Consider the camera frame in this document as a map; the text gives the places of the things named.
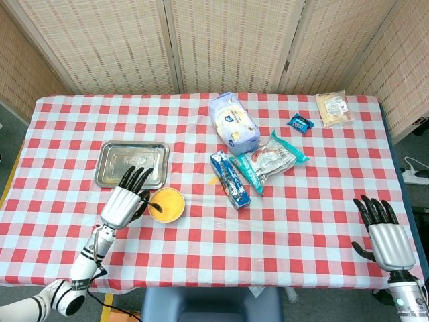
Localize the white power cable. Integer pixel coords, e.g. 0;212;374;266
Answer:
404;156;429;174

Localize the orange box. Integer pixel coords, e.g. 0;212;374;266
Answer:
109;309;141;322

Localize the pale blue flour bag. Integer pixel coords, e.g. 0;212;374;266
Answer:
209;91;261;156

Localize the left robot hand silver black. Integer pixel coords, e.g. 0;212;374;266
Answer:
99;165;154;231

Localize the dark metal spoon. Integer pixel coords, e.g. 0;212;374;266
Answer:
142;198;164;214

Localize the teal clear snack package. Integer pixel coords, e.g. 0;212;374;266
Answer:
229;129;310;195

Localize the white power strip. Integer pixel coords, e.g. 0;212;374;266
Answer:
402;169;429;185

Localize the small blue snack packet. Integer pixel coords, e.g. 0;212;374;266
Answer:
286;113;315;134

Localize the rectangular steel tray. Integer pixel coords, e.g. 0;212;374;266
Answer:
94;140;170;191

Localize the bowl of yellow powder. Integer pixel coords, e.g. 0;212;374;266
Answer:
147;186;186;223

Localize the red white checkered tablecloth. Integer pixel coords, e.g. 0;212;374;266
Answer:
0;92;425;295

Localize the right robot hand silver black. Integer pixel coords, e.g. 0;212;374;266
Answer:
351;194;417;272

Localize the long blue cardboard box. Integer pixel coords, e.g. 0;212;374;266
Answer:
209;150;252;211

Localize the clear bag beige powder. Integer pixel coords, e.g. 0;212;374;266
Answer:
315;89;355;129

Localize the blue grey seat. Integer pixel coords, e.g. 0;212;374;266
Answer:
140;286;284;322

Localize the woven folding screen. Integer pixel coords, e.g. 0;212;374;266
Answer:
0;0;429;145

